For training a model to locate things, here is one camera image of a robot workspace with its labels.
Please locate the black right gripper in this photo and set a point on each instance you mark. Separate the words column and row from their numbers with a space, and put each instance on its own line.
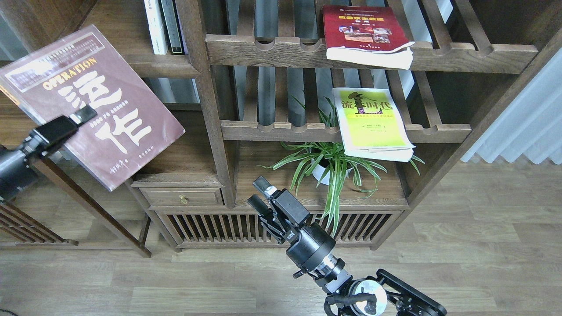
column 286, row 221

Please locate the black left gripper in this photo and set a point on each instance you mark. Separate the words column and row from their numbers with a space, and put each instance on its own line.
column 16, row 173

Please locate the maroon book white characters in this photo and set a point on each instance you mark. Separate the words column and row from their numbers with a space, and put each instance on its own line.
column 131, row 126

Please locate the yellow green book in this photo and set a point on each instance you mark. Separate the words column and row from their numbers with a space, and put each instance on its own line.
column 371, row 125

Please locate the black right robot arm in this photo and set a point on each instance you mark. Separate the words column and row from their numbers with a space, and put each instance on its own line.
column 370, row 296

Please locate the red book on top shelf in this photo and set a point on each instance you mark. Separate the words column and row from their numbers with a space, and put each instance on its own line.
column 366, row 36

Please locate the white plant pot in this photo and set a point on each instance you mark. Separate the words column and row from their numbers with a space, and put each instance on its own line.
column 324, row 172

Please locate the green spider plant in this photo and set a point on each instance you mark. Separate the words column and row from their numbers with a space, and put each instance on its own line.
column 365, row 173

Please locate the brass drawer knob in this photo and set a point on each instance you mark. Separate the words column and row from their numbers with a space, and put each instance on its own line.
column 183, row 200

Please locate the white upright book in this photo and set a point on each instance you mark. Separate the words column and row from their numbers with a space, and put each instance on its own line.
column 156, row 27

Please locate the dark green upright book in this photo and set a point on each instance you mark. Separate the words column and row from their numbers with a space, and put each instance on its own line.
column 172, row 26

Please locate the dark wooden bookshelf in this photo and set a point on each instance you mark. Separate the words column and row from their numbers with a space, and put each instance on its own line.
column 260, row 90

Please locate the white curtain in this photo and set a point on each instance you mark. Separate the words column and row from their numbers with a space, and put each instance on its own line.
column 531, row 125

